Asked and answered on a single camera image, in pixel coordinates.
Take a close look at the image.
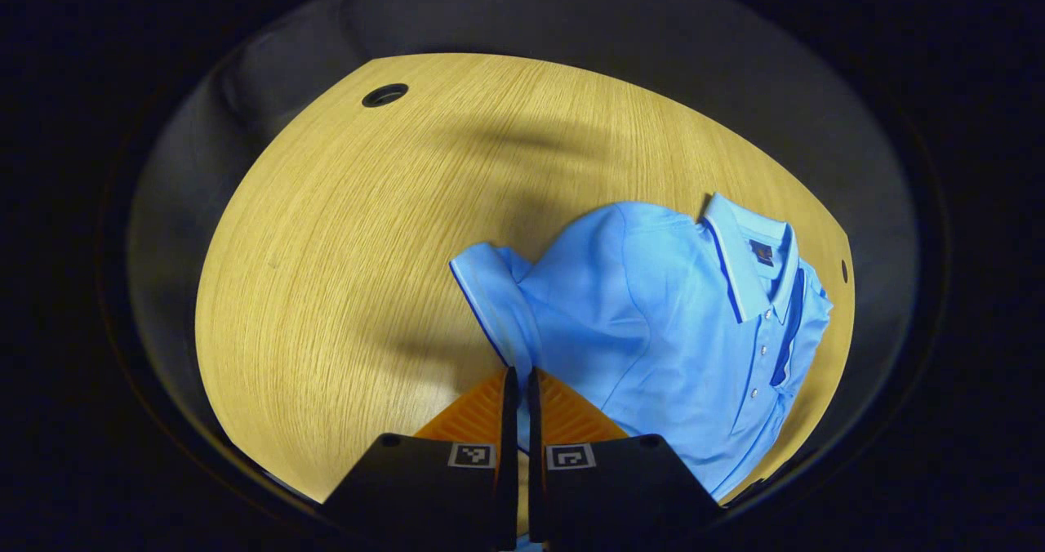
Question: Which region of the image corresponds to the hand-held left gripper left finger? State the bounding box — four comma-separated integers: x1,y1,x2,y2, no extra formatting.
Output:
322,366,521,552

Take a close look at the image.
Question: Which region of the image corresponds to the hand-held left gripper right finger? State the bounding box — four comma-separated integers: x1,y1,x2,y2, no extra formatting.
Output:
527,366,723,549

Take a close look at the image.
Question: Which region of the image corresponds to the light blue polo T-shirt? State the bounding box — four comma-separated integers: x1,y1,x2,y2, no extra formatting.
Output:
449,191,835,552

